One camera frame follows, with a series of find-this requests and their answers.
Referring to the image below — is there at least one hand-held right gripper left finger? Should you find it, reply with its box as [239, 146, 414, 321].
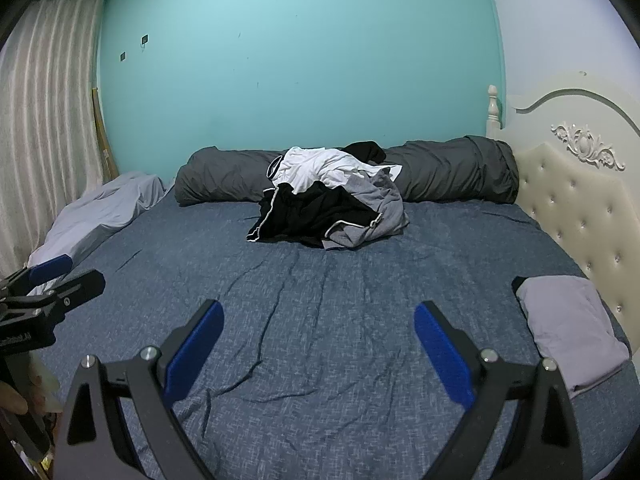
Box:
[52, 299, 225, 480]

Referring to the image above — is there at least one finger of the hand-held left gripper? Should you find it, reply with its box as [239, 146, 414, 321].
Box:
[0, 269, 107, 320]
[0, 254, 73, 297]

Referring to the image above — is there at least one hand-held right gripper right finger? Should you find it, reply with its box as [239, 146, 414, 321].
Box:
[413, 301, 583, 480]

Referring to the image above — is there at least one black sweater with white trim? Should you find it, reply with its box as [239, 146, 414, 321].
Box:
[246, 182, 383, 248]

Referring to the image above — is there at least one person's left hand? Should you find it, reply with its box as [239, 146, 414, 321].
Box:
[0, 380, 30, 416]

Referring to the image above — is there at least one light purple blanket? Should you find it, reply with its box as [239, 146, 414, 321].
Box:
[27, 171, 167, 296]

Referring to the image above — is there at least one bed with blue sheet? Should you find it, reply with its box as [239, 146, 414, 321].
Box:
[30, 175, 640, 480]

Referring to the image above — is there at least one wooden stick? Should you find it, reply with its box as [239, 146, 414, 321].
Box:
[91, 87, 121, 181]

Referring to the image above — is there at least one white striped curtain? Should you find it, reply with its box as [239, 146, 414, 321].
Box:
[0, 0, 108, 276]

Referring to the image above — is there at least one grey garment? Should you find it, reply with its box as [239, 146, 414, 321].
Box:
[320, 167, 410, 251]

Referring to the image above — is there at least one cream tufted headboard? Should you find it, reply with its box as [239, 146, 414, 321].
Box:
[500, 71, 640, 356]

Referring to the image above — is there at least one black garment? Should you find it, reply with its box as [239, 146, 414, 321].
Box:
[342, 141, 387, 166]

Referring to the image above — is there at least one cream bedpost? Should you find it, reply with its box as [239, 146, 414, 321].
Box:
[486, 85, 502, 133]

